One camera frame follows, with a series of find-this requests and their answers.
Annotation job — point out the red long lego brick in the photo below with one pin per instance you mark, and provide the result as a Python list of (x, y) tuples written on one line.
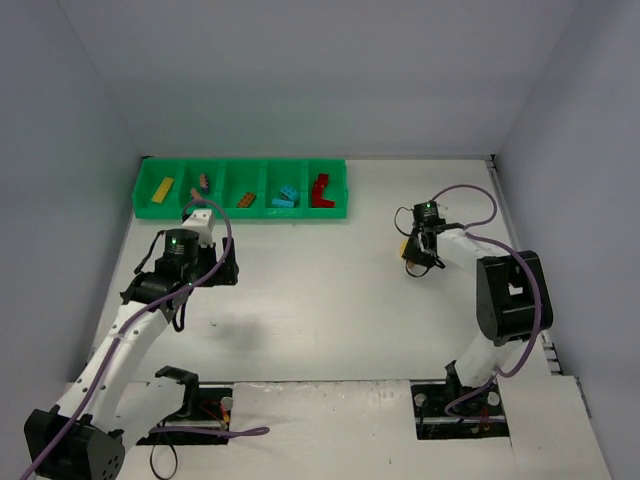
[(320, 202)]

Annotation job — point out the purple lego with gold studs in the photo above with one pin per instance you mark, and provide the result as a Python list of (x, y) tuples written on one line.
[(204, 183)]

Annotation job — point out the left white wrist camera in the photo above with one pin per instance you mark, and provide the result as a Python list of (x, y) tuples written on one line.
[(202, 222)]

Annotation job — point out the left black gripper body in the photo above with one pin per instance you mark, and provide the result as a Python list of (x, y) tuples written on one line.
[(220, 270)]

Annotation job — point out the green five-compartment bin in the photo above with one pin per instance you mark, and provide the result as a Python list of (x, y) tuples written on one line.
[(231, 178)]

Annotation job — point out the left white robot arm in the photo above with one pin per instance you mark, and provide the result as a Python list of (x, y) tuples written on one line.
[(90, 429)]

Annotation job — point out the teal oval lego piece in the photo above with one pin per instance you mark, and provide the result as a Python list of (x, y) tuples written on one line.
[(289, 193)]

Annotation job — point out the blue lego brick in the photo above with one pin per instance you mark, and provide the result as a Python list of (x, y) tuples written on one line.
[(282, 203)]

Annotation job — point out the brown lego plate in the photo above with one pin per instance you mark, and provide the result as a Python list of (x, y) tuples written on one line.
[(246, 200)]

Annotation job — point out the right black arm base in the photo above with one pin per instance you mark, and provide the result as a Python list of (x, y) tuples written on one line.
[(480, 417)]

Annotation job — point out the yellow long lego plate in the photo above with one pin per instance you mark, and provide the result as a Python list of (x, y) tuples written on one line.
[(162, 190)]

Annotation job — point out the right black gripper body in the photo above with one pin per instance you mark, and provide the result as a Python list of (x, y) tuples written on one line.
[(417, 248)]

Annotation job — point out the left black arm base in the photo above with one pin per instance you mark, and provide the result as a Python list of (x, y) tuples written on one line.
[(207, 414)]

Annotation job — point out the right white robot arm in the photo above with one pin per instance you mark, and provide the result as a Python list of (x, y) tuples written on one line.
[(512, 301)]

